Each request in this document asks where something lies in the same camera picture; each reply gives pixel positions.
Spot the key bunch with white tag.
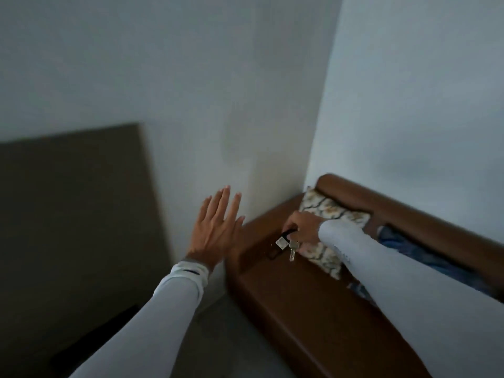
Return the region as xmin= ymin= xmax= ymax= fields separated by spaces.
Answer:
xmin=275 ymin=230 xmax=301 ymax=263

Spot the person's right hand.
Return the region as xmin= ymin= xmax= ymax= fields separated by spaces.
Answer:
xmin=282 ymin=211 xmax=328 ymax=247

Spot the person's left forearm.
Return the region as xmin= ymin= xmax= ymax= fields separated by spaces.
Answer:
xmin=69 ymin=260 xmax=209 ymax=378

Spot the brown wooden sofa frame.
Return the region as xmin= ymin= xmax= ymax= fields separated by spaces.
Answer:
xmin=225 ymin=173 xmax=504 ymax=378

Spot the person's left hand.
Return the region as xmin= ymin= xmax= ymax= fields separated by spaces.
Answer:
xmin=184 ymin=186 xmax=245 ymax=273

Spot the blue cloth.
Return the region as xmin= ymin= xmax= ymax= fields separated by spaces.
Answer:
xmin=346 ymin=225 xmax=497 ymax=304

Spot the person's right forearm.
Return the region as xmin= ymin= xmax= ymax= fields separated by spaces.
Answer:
xmin=318 ymin=219 xmax=504 ymax=378

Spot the dark brown panel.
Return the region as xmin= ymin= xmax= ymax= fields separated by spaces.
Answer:
xmin=0 ymin=122 xmax=175 ymax=378

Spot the floral patterned cushion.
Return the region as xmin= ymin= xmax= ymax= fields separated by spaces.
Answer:
xmin=298 ymin=187 xmax=372 ymax=281

